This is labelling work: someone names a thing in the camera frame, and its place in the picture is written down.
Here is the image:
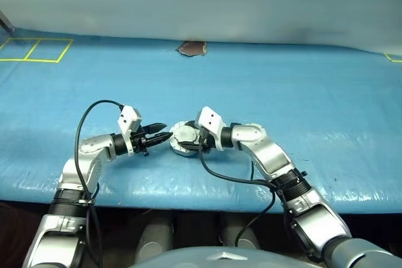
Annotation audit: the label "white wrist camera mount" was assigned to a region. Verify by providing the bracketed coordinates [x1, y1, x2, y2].
[117, 104, 143, 158]
[195, 106, 225, 151]

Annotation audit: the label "silver hinged motor lid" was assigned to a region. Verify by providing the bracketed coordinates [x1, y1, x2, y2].
[170, 120, 200, 147]

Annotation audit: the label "yellow tape double square marking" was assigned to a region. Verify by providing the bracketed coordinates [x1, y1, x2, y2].
[0, 38, 74, 63]

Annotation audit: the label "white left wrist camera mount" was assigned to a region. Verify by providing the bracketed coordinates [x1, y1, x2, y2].
[117, 104, 143, 158]

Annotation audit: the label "grey robot torso with emblem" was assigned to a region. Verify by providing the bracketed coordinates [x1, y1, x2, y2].
[128, 245, 327, 268]

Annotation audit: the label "blue table cover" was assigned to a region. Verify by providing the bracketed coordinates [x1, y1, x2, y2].
[0, 28, 402, 214]

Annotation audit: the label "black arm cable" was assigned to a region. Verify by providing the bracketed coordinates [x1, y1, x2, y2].
[74, 100, 124, 268]
[197, 128, 290, 247]

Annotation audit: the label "dark slanted rod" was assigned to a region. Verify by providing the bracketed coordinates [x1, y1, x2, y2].
[0, 10, 15, 33]

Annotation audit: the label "yellow tape corner marking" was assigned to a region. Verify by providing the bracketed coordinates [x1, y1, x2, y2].
[383, 51, 402, 63]

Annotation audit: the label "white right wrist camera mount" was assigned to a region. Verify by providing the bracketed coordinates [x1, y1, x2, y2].
[195, 106, 225, 151]

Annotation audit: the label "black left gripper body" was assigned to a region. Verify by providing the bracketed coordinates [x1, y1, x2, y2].
[130, 124, 151, 158]

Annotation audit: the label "silver motor housing copper windings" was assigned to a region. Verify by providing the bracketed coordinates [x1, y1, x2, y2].
[169, 136, 205, 158]

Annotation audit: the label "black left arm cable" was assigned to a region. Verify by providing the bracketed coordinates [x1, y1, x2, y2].
[74, 100, 124, 268]

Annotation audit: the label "grey rounded cylinder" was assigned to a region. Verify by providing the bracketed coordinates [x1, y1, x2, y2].
[138, 216, 174, 260]
[219, 217, 261, 250]

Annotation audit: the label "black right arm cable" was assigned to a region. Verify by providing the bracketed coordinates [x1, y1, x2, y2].
[197, 128, 290, 247]

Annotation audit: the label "brown torn patch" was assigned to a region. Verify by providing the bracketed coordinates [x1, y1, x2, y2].
[175, 40, 209, 58]

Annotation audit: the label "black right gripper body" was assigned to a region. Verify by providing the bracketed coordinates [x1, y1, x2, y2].
[198, 127, 218, 153]

